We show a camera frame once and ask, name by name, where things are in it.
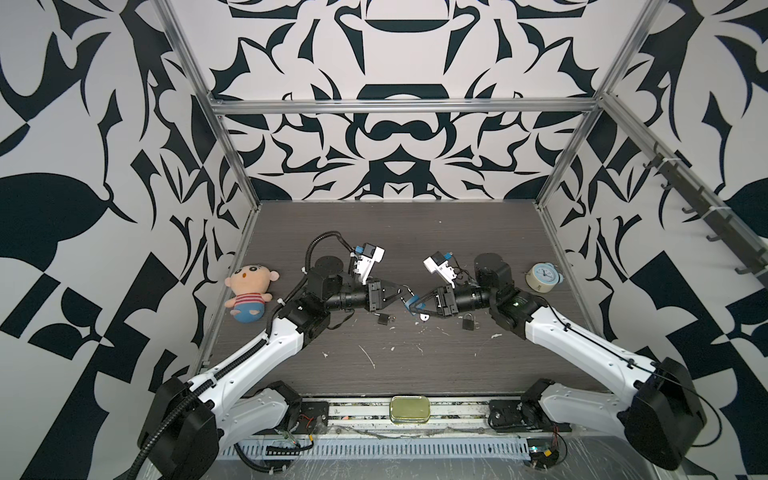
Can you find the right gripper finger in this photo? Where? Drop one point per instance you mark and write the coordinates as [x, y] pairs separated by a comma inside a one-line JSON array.
[[421, 309], [425, 297]]

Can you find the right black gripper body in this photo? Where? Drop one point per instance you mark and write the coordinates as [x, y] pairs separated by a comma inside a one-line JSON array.
[[450, 300]]

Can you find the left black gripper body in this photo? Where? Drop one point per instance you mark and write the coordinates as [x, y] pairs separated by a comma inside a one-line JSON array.
[[372, 295]]

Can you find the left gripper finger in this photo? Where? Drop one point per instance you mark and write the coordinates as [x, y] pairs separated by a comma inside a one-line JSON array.
[[396, 289], [401, 300]]

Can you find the blue padlock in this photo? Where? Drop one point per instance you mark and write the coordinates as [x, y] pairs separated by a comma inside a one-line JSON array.
[[410, 291]]

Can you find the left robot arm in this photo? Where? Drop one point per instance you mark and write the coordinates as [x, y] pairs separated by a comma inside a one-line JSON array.
[[191, 422]]

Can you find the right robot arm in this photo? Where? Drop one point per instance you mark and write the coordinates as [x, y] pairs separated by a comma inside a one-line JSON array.
[[652, 405]]

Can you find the cream blue alarm clock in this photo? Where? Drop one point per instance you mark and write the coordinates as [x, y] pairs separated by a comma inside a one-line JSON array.
[[543, 277]]

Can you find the gold metal tin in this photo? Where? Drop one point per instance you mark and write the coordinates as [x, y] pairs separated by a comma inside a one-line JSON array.
[[409, 409]]

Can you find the plush doll striped shirt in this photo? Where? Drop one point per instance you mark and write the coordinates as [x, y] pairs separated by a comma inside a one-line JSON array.
[[249, 285]]

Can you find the small electronics board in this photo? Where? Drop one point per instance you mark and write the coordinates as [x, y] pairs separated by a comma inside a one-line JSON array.
[[546, 454]]

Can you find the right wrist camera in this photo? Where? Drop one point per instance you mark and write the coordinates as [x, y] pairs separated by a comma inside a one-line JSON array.
[[440, 264]]

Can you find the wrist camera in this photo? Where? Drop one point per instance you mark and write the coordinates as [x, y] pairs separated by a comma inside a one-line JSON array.
[[365, 257], [440, 264]]

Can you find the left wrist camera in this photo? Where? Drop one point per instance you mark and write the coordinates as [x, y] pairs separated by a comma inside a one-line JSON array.
[[365, 257]]

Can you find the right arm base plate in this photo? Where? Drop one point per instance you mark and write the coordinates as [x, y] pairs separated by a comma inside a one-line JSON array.
[[515, 416]]

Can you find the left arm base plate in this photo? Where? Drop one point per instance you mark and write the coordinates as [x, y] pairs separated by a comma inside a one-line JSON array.
[[306, 417]]

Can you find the white slotted cable duct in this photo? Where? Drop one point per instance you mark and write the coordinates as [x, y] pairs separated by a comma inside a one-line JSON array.
[[387, 449]]

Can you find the black coat hook rail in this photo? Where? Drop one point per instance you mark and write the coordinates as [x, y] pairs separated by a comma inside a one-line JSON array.
[[703, 203]]

